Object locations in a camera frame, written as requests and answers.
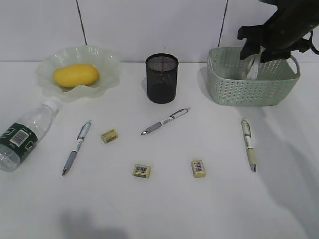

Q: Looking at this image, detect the black wall cable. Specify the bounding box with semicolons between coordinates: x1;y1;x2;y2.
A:
216;0;229;48
75;0;88;46

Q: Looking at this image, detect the translucent green wavy plate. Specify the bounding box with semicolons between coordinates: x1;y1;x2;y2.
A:
35;45;121;102

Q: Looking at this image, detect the beige white pen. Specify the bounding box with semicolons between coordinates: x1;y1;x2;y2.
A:
241;119;257;172

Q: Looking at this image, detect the waste paper ball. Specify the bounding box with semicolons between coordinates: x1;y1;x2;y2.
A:
246;47;265;80

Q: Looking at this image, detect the green plastic woven basket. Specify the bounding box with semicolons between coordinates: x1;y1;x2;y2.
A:
206;47;300;107

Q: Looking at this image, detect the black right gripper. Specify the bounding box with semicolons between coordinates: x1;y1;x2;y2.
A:
237;16;319;62

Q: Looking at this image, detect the black wall cable right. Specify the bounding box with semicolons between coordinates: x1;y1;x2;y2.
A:
216;0;229;48

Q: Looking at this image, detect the yellow eraser barcode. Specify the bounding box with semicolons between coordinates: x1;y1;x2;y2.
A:
132;164;151;179
191;160;206;178

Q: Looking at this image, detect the grey white pen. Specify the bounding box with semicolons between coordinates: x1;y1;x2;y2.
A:
140;108;191;135

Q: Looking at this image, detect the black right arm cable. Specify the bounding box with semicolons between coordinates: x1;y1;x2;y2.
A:
298;29;319;56

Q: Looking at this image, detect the black mesh pen holder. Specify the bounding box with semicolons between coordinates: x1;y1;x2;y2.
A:
145;53;179;104

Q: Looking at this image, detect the black wall cable left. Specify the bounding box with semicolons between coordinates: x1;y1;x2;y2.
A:
75;0;88;46

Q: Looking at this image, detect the yellow eraser upper left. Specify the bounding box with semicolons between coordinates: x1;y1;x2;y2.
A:
101;129;118;144

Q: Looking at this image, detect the yellow eraser barcode middle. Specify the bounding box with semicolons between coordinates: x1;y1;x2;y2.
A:
132;164;151;179

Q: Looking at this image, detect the yellow eraser barcode right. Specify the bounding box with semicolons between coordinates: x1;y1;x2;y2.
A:
191;160;206;178

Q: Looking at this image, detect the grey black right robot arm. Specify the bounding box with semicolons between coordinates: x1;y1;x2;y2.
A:
237;0;319;63

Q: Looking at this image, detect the grey blue pen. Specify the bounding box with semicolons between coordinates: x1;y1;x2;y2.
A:
62;120;92;177

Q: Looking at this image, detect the clear water bottle green label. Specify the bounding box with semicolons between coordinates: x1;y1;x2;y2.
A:
0;100;60;172

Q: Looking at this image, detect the yellow mango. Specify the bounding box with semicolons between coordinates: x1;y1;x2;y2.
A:
53;64;100;88

